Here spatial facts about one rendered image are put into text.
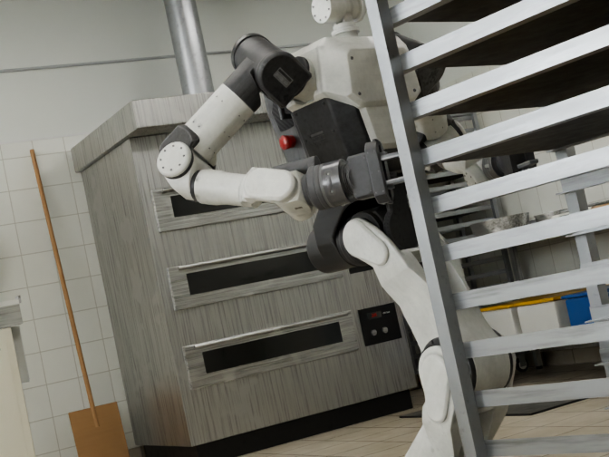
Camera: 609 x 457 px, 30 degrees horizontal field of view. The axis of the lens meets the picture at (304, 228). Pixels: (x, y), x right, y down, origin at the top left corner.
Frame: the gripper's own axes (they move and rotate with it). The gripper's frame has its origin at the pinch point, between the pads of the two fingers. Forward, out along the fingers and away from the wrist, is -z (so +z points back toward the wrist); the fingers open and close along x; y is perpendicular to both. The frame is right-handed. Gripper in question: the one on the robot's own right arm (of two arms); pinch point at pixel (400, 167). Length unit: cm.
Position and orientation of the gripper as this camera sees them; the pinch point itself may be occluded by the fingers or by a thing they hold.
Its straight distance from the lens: 217.6
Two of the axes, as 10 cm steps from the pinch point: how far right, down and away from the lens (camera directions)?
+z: -9.1, 2.2, 3.5
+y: 3.5, -0.1, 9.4
